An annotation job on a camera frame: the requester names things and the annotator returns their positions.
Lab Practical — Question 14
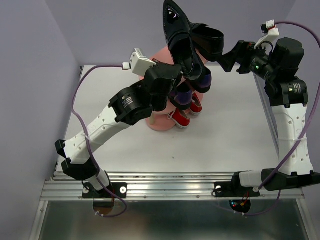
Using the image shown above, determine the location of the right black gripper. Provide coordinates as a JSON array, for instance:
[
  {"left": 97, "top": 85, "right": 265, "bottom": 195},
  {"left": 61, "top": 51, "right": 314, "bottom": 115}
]
[{"left": 215, "top": 40, "right": 280, "bottom": 82}]

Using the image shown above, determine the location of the pink three-tier shoe shelf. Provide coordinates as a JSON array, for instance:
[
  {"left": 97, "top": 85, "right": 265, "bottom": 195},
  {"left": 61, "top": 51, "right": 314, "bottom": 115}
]
[{"left": 139, "top": 46, "right": 208, "bottom": 132}]

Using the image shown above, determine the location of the red sneaker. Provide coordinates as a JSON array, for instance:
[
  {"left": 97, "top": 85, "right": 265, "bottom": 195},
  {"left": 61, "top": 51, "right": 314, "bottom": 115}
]
[
  {"left": 189, "top": 93, "right": 203, "bottom": 115},
  {"left": 167, "top": 108, "right": 190, "bottom": 129}
]

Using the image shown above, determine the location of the aluminium mounting rail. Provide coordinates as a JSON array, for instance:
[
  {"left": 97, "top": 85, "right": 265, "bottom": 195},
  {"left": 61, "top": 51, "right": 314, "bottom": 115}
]
[{"left": 41, "top": 172, "right": 306, "bottom": 201}]

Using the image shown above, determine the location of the purple loafer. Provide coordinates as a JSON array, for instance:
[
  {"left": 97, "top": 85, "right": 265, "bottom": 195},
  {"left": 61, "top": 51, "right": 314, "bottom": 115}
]
[
  {"left": 169, "top": 90, "right": 193, "bottom": 111},
  {"left": 186, "top": 67, "right": 212, "bottom": 94}
]

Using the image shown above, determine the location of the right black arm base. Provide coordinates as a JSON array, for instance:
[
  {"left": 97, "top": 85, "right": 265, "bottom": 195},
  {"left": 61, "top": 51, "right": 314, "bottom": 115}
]
[{"left": 211, "top": 172, "right": 260, "bottom": 198}]

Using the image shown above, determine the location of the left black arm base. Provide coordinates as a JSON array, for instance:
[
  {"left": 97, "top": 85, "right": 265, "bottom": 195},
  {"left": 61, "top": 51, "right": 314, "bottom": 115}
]
[{"left": 81, "top": 182, "right": 128, "bottom": 199}]

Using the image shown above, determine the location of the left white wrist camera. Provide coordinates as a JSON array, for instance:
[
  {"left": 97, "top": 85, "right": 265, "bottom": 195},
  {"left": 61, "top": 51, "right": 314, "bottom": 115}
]
[{"left": 121, "top": 48, "right": 156, "bottom": 77}]

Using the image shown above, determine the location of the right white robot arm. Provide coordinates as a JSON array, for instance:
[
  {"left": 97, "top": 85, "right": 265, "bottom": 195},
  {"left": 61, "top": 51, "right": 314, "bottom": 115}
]
[{"left": 218, "top": 37, "right": 320, "bottom": 195}]

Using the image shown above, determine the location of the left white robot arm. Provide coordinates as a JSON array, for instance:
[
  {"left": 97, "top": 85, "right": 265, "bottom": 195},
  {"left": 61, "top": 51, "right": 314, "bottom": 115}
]
[{"left": 55, "top": 61, "right": 182, "bottom": 197}]

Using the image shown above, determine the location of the black loafer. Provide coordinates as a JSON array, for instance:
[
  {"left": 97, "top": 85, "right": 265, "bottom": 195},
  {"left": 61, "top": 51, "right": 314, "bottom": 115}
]
[
  {"left": 190, "top": 22, "right": 225, "bottom": 62},
  {"left": 162, "top": 0, "right": 205, "bottom": 81}
]

